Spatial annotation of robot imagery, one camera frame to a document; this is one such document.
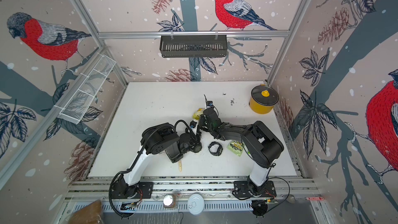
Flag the white mesh wall shelf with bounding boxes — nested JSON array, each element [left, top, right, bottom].
[[58, 55, 116, 124]]

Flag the yellow pot with glass lid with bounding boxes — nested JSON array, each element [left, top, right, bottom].
[[249, 85, 279, 114]]

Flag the black digital watch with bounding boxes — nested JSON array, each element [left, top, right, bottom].
[[207, 141, 223, 157], [190, 143, 202, 153]]

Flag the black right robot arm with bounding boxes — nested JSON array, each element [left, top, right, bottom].
[[197, 107, 284, 197]]

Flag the green snack packet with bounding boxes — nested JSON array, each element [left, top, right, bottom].
[[227, 141, 243, 157]]

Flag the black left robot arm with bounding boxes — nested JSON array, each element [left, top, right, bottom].
[[108, 120, 202, 218]]

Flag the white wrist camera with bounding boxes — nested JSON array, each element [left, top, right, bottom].
[[190, 120, 198, 129], [205, 96, 214, 109]]

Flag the yellow green frog towel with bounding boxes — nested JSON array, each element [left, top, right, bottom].
[[192, 108, 205, 120]]

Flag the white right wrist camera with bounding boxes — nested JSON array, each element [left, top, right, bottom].
[[205, 96, 214, 109]]

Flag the black hanging wire basket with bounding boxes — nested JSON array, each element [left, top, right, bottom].
[[160, 35, 228, 58]]

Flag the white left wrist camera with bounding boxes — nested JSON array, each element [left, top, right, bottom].
[[190, 120, 198, 129]]

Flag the glass spice jar silver lid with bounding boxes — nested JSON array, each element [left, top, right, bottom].
[[163, 194, 177, 208]]

